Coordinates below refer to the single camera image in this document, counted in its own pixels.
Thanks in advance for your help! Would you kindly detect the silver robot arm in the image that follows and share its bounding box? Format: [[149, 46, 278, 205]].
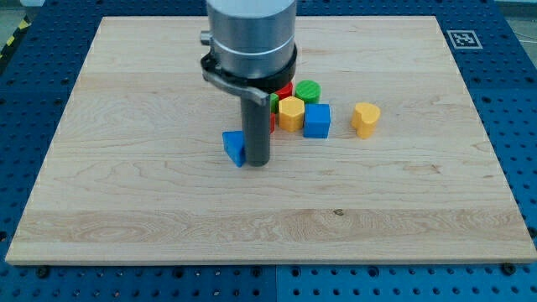
[[206, 0, 297, 79]]

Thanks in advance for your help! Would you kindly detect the red star block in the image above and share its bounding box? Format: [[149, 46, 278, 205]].
[[269, 112, 276, 134]]

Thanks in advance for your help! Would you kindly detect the blue triangle block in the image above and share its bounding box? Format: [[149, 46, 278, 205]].
[[222, 131, 246, 167]]

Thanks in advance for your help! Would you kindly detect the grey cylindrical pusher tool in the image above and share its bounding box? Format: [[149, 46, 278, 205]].
[[241, 98, 271, 167]]

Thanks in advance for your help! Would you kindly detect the yellow hexagon block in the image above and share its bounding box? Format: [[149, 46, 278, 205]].
[[279, 96, 305, 132]]

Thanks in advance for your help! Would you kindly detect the green block behind tool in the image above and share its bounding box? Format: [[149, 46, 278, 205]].
[[270, 93, 279, 114]]

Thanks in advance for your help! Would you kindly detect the blue cube block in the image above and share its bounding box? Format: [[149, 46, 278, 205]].
[[303, 103, 331, 138]]

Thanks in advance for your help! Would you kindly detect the red cylinder block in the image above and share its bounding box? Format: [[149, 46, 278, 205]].
[[275, 81, 294, 100]]

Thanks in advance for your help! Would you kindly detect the green cylinder block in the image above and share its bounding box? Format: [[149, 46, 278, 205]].
[[295, 80, 321, 103]]

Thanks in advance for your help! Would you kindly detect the yellow heart block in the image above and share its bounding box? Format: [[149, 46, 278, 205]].
[[351, 102, 381, 139]]

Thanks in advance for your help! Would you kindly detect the wooden board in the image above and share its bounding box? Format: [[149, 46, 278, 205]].
[[6, 16, 536, 266]]

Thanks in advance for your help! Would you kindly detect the white fiducial marker tag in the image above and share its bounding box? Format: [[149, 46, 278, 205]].
[[446, 29, 482, 49]]

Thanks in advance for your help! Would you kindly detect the black clamp ring with lever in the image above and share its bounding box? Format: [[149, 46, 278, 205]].
[[200, 43, 299, 107]]

